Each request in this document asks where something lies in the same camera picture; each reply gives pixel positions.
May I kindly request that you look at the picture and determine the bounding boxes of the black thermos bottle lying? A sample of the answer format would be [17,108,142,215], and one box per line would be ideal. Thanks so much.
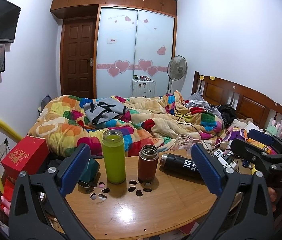
[159,153,203,180]

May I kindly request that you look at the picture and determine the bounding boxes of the wall-mounted black television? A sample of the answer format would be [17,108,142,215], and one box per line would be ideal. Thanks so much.
[0,0,21,43]

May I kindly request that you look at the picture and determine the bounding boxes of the white suitcase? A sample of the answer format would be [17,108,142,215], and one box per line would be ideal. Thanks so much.
[131,79,156,98]

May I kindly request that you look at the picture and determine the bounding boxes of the dark green mug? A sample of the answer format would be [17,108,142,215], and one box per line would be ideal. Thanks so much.
[78,158,100,188]

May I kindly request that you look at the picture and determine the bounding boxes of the standing electric fan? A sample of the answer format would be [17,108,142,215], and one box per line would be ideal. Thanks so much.
[166,55,188,94]

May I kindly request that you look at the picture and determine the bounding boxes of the white sliding wardrobe with hearts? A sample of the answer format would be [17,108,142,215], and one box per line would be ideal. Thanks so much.
[96,8,175,98]

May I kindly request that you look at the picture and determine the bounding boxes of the wooden headboard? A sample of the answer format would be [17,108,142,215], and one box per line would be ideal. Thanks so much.
[192,72,282,129]

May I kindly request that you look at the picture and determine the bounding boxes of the red gift box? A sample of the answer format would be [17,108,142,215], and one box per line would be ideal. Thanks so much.
[1,135,49,180]

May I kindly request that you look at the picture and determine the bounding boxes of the brown wooden door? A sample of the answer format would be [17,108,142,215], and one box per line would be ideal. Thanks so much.
[60,18,95,98]

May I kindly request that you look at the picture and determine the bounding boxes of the wooden overhead cabinets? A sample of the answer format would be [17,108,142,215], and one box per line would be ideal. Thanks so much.
[50,0,177,19]

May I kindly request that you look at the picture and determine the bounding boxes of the green thermos bottle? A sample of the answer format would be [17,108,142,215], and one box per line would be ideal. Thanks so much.
[101,129,126,184]

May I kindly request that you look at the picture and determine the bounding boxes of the grey black garment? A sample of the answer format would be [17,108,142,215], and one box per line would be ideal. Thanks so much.
[83,97,127,125]

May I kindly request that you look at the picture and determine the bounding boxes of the red thermos cup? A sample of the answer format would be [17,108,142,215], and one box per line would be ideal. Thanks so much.
[138,145,159,182]

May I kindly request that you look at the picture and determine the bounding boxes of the clear glass jar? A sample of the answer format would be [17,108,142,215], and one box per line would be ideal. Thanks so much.
[174,133,194,155]

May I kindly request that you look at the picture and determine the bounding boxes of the colourful patchwork quilt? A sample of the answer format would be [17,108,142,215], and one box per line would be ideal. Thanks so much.
[28,91,225,157]

